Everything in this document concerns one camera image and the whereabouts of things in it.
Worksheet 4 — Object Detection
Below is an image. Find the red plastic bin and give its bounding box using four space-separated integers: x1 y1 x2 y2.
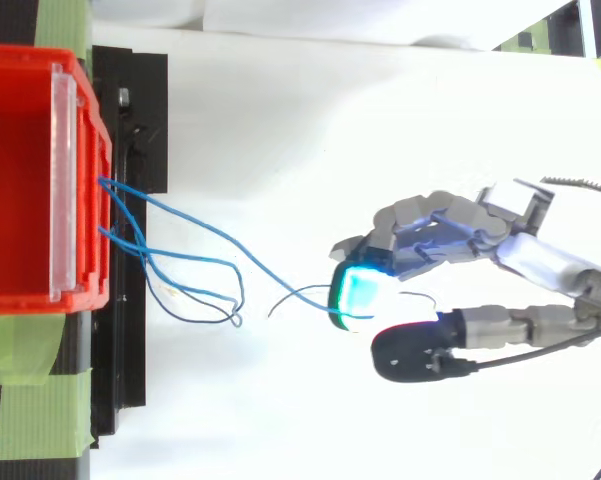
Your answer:
0 43 114 317

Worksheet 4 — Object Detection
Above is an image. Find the green and black patterned panel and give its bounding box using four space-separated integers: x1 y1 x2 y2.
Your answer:
491 8 587 56

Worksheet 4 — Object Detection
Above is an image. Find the blue cable bundle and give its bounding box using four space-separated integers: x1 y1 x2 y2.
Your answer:
96 174 376 329

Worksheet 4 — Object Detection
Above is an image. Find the black stand with green tape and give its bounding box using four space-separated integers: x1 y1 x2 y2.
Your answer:
0 0 170 480

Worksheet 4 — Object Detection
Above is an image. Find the silver metal frame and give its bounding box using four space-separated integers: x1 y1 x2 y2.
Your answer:
576 0 601 62

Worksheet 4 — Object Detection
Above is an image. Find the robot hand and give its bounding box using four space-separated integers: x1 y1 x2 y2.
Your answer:
328 175 601 384

